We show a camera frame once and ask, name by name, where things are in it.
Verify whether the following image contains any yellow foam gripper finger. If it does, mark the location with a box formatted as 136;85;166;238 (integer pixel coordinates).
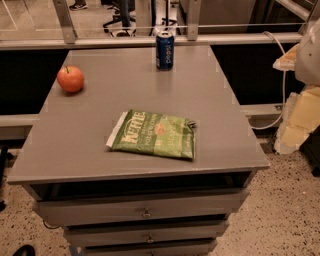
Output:
273;44;299;71
274;87;320;154

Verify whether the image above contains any red apple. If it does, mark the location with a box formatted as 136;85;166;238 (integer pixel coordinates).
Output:
57;66;84;93

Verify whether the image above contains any black shoe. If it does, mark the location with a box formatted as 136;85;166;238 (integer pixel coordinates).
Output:
12;245;35;256

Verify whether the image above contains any white cable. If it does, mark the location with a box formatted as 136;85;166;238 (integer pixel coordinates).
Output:
250;30;288;131

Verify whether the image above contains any grey drawer cabinet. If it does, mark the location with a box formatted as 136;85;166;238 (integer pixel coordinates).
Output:
8;46;268;256

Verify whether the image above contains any blue pepsi can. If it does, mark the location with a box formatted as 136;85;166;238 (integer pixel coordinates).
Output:
156;31;174;70

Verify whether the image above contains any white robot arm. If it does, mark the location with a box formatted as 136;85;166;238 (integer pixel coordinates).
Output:
273;19;320;154

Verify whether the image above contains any metal railing frame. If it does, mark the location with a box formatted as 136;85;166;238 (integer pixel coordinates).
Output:
0;0;319;50

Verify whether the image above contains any black office chair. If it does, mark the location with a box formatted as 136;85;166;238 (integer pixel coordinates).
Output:
100;0;136;33

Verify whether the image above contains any green kettle chips bag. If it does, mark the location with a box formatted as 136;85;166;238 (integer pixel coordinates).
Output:
106;109;196;160

